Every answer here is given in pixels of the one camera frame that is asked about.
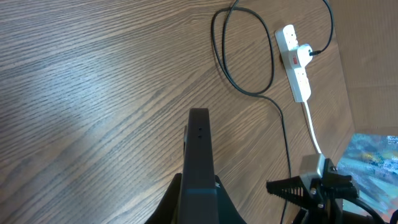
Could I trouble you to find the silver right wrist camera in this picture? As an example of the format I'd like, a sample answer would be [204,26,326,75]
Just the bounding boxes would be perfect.
[299,154,325,186]

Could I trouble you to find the white power strip cord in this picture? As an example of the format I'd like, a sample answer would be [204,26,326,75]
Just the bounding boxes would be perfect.
[302,101,323,155]

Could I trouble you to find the dark blue Galaxy smartphone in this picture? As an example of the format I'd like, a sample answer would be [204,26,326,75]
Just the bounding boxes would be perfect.
[177,108,219,224]

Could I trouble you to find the white power extension strip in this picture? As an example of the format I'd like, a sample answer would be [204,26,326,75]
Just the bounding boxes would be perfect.
[275,24,311,103]

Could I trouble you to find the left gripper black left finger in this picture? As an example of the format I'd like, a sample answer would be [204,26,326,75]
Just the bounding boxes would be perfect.
[145,173,182,224]

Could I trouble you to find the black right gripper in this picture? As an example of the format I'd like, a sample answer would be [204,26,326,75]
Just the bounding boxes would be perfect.
[266,159,359,224]

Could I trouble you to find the white charger plug adapter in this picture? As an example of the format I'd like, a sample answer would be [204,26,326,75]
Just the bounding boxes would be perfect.
[288,44,313,69]

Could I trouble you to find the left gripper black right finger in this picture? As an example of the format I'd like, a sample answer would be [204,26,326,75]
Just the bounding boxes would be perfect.
[215,175,246,224]

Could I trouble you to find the black USB charging cable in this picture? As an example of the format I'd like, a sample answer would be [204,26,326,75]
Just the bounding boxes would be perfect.
[210,0,335,224]

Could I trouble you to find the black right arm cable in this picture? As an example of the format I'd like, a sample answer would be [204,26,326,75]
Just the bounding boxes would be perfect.
[341,197,386,224]

